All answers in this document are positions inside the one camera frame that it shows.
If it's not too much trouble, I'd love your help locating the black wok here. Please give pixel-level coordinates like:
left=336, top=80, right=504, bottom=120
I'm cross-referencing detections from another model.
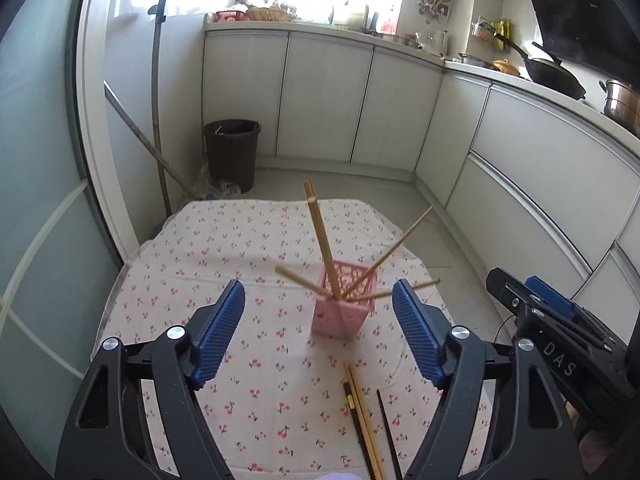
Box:
left=494, top=34, right=587, bottom=101

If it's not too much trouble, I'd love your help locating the bundle of wooden chopsticks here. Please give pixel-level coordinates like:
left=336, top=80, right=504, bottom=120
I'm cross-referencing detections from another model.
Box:
left=275, top=178, right=441, bottom=306

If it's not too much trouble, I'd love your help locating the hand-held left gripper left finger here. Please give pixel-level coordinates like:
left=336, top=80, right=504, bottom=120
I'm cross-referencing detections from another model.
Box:
left=54, top=279, right=247, bottom=480

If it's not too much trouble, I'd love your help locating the light bamboo chopstick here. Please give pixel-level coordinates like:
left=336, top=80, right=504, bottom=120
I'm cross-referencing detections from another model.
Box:
left=343, top=361, right=383, bottom=480
left=348, top=365, right=389, bottom=480

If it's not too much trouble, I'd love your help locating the white cabinet with drawers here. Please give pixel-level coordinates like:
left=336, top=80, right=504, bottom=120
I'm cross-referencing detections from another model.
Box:
left=415, top=72, right=640, bottom=311

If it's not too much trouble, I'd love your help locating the black range hood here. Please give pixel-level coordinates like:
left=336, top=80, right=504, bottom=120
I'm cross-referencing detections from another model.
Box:
left=515, top=0, right=640, bottom=73

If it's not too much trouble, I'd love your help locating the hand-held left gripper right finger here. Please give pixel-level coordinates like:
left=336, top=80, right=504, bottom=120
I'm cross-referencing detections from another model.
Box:
left=391, top=279, right=587, bottom=480

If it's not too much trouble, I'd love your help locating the white plastic container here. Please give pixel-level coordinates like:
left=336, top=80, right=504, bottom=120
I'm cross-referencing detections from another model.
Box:
left=330, top=2, right=367, bottom=29

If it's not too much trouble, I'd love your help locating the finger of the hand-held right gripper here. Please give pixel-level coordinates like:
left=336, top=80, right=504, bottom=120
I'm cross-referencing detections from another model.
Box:
left=525, top=275, right=574, bottom=320
left=486, top=267, right=552, bottom=342

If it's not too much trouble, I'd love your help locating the brown wicker trash bin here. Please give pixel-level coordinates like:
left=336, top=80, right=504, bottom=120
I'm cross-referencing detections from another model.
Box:
left=202, top=119, right=262, bottom=195

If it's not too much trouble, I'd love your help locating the pink perforated utensil holder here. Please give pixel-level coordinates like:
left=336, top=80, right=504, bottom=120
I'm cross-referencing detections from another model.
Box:
left=311, top=259, right=377, bottom=338

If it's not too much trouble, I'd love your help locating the clear plastic bag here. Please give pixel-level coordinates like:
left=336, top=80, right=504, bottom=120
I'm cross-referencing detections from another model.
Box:
left=191, top=162, right=242, bottom=201

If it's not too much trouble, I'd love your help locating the steel cooking pot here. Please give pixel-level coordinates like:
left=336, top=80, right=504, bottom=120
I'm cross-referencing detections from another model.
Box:
left=599, top=79, right=640, bottom=136

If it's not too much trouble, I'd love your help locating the cherry print tablecloth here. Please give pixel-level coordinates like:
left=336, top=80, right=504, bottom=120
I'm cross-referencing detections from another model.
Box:
left=90, top=197, right=493, bottom=480

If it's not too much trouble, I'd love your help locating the woven wicker basket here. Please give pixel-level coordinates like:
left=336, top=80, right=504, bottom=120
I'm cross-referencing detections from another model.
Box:
left=245, top=6, right=297, bottom=23

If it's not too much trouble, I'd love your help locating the wire rack with yellow packets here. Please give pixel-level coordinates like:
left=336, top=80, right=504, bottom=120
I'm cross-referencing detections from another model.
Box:
left=471, top=16, right=512, bottom=52

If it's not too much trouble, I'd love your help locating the plain dark chopstick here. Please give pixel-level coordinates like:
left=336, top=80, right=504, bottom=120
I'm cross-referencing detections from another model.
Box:
left=376, top=389, right=403, bottom=480

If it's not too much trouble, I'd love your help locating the white cabinet with doors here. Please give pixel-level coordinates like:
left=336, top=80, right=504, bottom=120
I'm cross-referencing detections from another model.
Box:
left=202, top=30, right=446, bottom=183

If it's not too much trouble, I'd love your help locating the mop handle with black clip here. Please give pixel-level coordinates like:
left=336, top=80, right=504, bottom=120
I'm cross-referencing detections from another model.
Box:
left=148, top=0, right=173, bottom=217

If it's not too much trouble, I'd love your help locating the frosted glass sliding door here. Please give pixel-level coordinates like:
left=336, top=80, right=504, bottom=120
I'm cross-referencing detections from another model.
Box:
left=0, top=0, right=126, bottom=461

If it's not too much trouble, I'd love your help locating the black cable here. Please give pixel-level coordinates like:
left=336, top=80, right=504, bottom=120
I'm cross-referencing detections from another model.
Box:
left=494, top=311, right=517, bottom=347

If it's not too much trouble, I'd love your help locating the person's right hand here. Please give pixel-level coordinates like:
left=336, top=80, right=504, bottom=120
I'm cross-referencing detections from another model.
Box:
left=564, top=400, right=608, bottom=478

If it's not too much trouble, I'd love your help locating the grey metal pole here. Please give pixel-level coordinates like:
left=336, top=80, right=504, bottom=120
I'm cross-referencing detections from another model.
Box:
left=103, top=81, right=206, bottom=200

